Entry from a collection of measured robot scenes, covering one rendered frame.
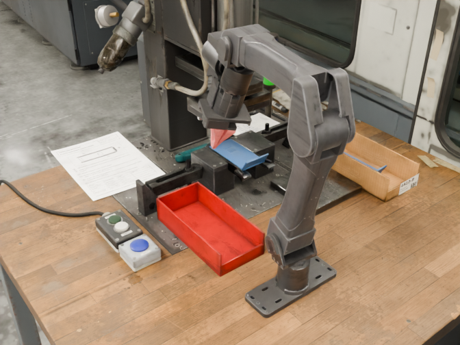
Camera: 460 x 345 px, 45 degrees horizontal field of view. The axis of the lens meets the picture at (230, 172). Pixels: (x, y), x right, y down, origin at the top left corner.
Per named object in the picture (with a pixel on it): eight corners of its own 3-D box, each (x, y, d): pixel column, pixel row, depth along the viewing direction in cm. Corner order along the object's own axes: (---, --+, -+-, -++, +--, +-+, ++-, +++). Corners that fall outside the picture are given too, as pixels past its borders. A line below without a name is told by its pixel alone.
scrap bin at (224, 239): (220, 277, 115) (220, 255, 111) (157, 218, 131) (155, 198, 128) (263, 254, 121) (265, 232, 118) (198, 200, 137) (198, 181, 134)
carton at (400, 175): (384, 205, 138) (389, 179, 134) (313, 163, 154) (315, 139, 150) (416, 187, 144) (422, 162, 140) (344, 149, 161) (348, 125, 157)
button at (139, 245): (136, 259, 116) (135, 252, 115) (126, 249, 119) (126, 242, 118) (152, 252, 119) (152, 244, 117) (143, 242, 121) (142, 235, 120)
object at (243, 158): (246, 173, 133) (246, 162, 131) (209, 147, 143) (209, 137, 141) (268, 163, 136) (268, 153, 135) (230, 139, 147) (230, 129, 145)
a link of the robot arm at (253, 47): (215, 24, 101) (318, 95, 80) (256, 17, 105) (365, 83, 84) (213, 85, 108) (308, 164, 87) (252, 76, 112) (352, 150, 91)
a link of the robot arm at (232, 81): (210, 81, 111) (219, 50, 107) (233, 79, 114) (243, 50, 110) (226, 100, 107) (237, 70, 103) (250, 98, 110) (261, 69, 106)
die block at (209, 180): (213, 197, 139) (213, 172, 135) (192, 180, 146) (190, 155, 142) (274, 171, 149) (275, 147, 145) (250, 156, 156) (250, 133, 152)
